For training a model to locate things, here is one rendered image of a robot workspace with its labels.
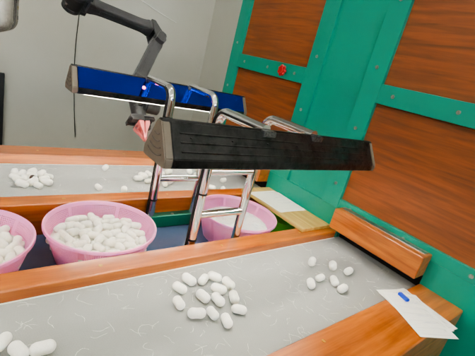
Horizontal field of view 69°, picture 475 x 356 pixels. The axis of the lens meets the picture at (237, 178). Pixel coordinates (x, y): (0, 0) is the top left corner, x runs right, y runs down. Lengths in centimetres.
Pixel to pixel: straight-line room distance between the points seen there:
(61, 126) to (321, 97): 246
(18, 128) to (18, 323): 267
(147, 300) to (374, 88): 90
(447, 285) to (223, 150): 76
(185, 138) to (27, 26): 268
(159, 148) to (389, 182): 80
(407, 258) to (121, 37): 283
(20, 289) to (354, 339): 63
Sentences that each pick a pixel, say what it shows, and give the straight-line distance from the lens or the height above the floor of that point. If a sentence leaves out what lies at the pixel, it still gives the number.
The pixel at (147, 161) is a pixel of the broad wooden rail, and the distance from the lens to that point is 149.
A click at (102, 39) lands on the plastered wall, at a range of 327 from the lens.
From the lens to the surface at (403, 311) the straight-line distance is 97.
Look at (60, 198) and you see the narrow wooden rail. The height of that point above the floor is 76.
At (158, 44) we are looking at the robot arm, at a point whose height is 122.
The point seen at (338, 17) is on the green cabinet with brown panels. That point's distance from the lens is 137.
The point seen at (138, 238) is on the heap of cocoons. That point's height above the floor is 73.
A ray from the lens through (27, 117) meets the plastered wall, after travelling 327.
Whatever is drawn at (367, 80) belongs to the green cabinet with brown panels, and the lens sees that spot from 122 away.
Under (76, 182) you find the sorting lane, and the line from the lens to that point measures 123.
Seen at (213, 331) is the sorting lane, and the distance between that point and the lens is 71.
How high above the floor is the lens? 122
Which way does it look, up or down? 18 degrees down
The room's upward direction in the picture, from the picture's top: 15 degrees clockwise
